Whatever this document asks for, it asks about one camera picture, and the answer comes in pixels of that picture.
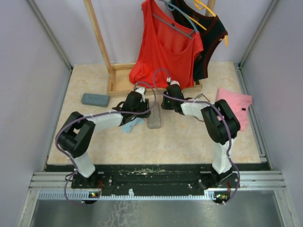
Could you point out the folded pink t-shirt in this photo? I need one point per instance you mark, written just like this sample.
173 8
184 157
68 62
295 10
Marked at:
239 104

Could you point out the black maroon-trimmed tank top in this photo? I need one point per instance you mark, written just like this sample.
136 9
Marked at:
211 30

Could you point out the wooden clothes rack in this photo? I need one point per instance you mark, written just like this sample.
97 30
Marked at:
118 83

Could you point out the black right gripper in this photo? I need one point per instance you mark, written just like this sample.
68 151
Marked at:
164 105

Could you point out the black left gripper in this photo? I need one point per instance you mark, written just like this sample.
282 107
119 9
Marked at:
145 105

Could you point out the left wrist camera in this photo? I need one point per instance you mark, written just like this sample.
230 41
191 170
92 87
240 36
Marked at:
141 90

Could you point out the yellow clothes hanger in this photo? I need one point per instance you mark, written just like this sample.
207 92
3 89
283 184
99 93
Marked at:
208 16

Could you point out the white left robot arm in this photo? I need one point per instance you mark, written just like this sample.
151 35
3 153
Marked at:
74 137

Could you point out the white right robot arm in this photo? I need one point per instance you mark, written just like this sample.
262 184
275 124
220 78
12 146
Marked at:
221 123

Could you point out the thin metal frame sunglasses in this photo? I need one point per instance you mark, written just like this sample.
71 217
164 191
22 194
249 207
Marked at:
201 97

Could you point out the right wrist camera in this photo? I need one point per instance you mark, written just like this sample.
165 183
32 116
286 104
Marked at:
171 82

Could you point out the red tank top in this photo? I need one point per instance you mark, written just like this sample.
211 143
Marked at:
167 49

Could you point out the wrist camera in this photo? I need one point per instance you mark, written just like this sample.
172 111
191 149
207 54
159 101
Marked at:
141 90
171 82

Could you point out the light blue cleaning cloth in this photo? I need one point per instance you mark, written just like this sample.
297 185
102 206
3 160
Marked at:
130 125

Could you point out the blue-grey glasses case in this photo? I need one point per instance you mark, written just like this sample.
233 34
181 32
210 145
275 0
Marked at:
95 99

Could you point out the grey glasses case green lining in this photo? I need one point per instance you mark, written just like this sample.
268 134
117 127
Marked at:
154 120

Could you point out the grey clothes hanger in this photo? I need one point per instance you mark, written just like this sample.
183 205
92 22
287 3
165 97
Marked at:
177 21

